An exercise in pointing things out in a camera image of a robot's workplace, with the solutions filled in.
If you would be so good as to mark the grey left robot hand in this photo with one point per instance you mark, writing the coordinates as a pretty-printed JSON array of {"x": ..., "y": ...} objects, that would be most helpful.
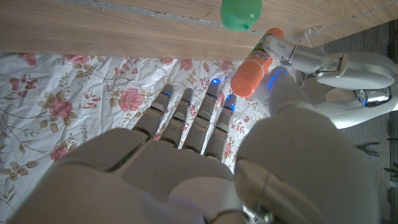
[{"x": 357, "y": 81}]

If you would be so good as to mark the floral backdrop cloth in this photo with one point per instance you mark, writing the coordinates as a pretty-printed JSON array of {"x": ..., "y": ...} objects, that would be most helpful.
[{"x": 62, "y": 93}]

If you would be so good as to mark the green stress ball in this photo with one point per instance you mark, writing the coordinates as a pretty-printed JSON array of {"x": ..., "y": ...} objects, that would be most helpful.
[{"x": 241, "y": 14}]

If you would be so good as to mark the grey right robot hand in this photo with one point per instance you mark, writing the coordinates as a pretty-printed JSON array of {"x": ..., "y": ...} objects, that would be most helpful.
[{"x": 186, "y": 180}]

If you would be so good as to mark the glue stick body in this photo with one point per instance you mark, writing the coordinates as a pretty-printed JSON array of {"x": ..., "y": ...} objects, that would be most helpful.
[{"x": 259, "y": 54}]

